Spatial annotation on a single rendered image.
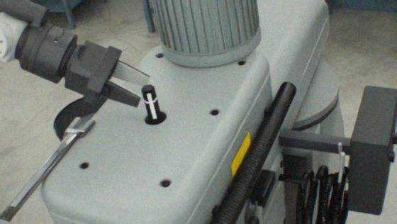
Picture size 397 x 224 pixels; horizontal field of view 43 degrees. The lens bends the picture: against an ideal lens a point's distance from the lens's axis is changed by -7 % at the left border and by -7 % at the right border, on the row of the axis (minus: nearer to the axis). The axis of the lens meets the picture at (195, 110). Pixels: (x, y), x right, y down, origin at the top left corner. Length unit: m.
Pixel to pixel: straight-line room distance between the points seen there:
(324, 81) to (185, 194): 0.84
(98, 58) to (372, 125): 0.56
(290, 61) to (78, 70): 0.59
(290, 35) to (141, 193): 0.71
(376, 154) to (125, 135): 0.49
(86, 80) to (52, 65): 0.06
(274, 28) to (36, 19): 0.70
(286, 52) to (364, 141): 0.34
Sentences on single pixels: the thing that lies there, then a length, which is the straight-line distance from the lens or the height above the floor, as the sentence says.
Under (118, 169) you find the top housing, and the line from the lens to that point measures 0.80.
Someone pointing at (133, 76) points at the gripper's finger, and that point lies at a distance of 0.88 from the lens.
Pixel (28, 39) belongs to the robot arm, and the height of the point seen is 2.07.
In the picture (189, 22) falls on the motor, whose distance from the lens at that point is 0.94.
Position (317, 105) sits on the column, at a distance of 1.41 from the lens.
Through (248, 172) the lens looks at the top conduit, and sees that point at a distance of 0.87.
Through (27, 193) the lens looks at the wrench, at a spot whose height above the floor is 1.90.
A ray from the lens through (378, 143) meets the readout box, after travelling 1.04.
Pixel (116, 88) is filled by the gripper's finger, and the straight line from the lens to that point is 0.83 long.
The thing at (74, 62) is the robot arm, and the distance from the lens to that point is 0.84.
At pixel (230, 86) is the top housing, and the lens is 0.92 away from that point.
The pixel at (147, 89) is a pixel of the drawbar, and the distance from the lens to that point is 0.84.
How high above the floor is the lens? 2.40
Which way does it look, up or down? 36 degrees down
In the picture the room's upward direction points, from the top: 11 degrees counter-clockwise
